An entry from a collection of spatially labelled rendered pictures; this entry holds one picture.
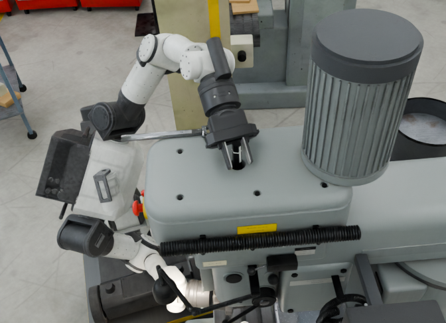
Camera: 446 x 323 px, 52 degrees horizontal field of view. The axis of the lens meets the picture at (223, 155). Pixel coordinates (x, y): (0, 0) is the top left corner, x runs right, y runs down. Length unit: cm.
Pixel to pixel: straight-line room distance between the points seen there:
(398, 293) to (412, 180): 31
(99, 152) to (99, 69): 351
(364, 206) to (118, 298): 153
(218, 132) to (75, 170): 62
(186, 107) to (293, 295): 203
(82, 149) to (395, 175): 92
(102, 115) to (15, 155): 286
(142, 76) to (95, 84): 341
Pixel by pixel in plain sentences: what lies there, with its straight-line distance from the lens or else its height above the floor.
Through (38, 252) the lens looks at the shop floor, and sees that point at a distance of 350.
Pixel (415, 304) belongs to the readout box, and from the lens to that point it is 110.
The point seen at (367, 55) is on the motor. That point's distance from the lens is 85.
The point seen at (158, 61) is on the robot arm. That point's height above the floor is 195.
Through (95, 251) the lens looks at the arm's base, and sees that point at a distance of 158.
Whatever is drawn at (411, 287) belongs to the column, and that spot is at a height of 152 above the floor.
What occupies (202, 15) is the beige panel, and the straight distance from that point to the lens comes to 278.
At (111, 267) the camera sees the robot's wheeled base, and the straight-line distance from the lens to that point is 255.
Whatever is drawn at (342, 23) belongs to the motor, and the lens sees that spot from 93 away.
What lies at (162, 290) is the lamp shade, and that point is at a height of 149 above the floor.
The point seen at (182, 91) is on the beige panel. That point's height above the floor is 82.
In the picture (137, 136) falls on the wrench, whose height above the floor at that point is 190.
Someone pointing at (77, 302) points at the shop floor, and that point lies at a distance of 318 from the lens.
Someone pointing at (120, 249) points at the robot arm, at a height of 130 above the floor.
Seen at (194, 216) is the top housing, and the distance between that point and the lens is 100.
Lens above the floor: 266
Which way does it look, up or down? 45 degrees down
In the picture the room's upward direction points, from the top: 4 degrees counter-clockwise
